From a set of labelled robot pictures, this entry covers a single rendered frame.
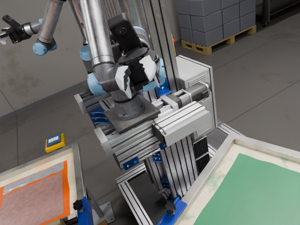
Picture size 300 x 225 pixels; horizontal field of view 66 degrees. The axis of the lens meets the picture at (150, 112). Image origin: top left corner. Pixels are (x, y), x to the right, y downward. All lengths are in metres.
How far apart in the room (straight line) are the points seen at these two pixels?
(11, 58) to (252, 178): 4.29
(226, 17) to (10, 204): 4.44
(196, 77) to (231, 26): 3.72
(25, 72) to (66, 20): 1.20
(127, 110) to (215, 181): 0.52
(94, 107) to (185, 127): 0.68
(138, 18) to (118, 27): 0.43
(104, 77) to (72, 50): 4.06
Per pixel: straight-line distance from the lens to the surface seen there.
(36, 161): 1.63
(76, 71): 4.91
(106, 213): 2.40
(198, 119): 1.16
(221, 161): 1.22
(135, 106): 1.08
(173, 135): 1.10
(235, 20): 5.11
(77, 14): 1.58
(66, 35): 4.74
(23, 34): 1.75
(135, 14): 0.94
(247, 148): 1.29
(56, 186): 1.43
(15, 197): 1.55
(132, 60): 0.53
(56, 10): 1.47
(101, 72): 0.76
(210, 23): 4.69
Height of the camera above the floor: 1.86
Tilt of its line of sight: 33 degrees down
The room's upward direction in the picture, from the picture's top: 16 degrees counter-clockwise
